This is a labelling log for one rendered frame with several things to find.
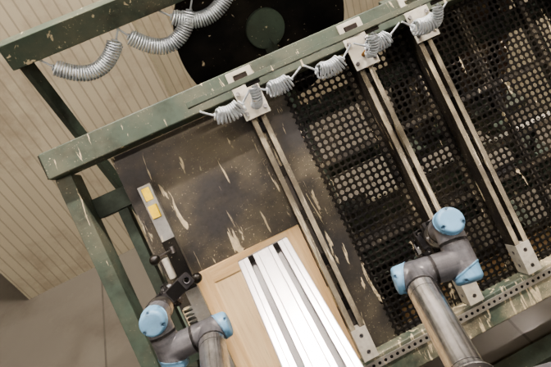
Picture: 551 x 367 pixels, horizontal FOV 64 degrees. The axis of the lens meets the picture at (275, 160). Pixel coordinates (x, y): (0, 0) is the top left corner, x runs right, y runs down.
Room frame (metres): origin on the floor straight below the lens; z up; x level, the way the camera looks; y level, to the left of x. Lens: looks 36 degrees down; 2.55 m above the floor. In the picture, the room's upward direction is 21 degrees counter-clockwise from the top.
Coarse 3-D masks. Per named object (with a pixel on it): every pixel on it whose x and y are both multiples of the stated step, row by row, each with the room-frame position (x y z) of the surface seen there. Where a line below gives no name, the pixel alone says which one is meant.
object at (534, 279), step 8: (544, 272) 0.93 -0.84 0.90; (528, 280) 0.92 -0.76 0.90; (536, 280) 0.91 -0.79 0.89; (512, 288) 0.91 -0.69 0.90; (520, 288) 0.90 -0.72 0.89; (496, 296) 0.90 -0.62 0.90; (504, 296) 0.90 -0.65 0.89; (480, 304) 0.89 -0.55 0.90; (488, 304) 0.89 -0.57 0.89; (496, 304) 0.88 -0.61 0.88; (464, 312) 0.89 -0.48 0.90; (472, 312) 0.88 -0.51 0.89; (480, 312) 0.88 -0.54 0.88; (464, 320) 0.87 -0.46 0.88; (424, 336) 0.86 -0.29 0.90; (408, 344) 0.85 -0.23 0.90; (416, 344) 0.84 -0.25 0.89; (392, 352) 0.84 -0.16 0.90; (400, 352) 0.84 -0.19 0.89; (376, 360) 0.83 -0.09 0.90; (384, 360) 0.83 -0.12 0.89
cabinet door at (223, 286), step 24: (264, 240) 1.20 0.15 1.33; (216, 264) 1.16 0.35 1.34; (312, 264) 1.11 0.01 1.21; (216, 288) 1.11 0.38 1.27; (240, 288) 1.10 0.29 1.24; (216, 312) 1.06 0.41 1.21; (240, 312) 1.04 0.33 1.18; (336, 312) 0.99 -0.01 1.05; (240, 336) 0.99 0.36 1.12; (264, 336) 0.98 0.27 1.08; (240, 360) 0.93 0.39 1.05; (264, 360) 0.92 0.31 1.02
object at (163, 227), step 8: (152, 184) 1.39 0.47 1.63; (152, 192) 1.34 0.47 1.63; (144, 200) 1.33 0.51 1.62; (152, 200) 1.33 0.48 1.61; (160, 208) 1.30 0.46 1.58; (160, 216) 1.29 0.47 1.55; (160, 224) 1.27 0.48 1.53; (168, 224) 1.26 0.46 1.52; (160, 232) 1.25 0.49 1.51; (168, 232) 1.25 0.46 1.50; (176, 240) 1.23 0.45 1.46; (184, 256) 1.20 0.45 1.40; (192, 272) 1.16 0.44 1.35; (192, 288) 1.11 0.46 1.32; (192, 296) 1.09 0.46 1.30; (200, 296) 1.09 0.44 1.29; (192, 304) 1.07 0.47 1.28; (200, 304) 1.07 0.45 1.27; (200, 312) 1.05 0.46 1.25; (208, 312) 1.05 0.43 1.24; (200, 320) 1.03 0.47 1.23; (232, 360) 0.93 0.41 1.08
